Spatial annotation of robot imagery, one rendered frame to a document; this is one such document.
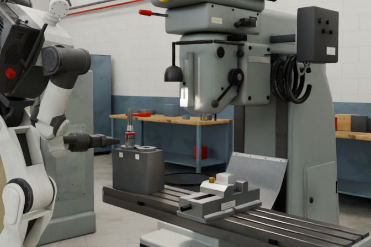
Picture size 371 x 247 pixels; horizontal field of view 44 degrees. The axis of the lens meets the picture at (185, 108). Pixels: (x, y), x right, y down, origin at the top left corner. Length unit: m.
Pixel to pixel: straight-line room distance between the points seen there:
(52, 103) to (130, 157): 0.54
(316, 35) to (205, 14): 0.43
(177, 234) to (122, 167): 0.45
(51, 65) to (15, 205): 0.56
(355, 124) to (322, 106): 3.32
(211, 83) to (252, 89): 0.22
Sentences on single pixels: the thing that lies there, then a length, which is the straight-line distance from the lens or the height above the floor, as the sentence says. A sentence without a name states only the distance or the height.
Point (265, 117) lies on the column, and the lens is 2.13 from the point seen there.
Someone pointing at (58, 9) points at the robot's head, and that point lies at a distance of 1.77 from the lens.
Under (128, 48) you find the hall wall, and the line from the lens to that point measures 9.07.
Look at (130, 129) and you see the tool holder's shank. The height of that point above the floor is 1.22.
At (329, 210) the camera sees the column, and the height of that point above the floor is 0.82.
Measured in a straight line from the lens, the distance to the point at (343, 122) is 5.64.
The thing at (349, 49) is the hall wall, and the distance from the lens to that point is 6.17.
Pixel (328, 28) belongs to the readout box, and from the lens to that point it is 1.90.
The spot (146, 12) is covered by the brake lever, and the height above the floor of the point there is 1.70.
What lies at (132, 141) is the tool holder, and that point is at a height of 1.16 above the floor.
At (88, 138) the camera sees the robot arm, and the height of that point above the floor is 1.19.
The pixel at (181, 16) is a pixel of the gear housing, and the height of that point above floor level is 1.69.
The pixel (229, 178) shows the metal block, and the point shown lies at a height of 1.06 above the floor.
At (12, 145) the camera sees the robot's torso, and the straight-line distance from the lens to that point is 1.87.
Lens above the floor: 1.43
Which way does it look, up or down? 3 degrees down
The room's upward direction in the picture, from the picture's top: straight up
